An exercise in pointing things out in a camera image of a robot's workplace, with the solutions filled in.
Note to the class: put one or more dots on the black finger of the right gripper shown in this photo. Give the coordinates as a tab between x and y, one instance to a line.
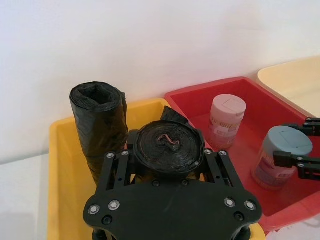
308	166
312	127

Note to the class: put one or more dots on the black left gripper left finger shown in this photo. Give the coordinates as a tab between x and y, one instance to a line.
115	170

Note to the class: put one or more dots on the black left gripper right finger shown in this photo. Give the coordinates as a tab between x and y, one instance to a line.
220	170

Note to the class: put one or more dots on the blue-lidded plastic jar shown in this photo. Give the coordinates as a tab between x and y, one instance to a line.
282	140

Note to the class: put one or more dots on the black plastic bag roll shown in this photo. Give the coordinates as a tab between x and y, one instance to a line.
172	116
99	122
168	149

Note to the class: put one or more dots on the yellow plastic bin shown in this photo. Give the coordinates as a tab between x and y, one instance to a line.
65	180

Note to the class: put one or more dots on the pink-lidded plastic jar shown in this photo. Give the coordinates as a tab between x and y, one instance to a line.
226	117

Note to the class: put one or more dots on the red plastic bin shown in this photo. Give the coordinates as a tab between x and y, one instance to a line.
260	110

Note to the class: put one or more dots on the cream plastic bin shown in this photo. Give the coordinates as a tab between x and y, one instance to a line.
290	75

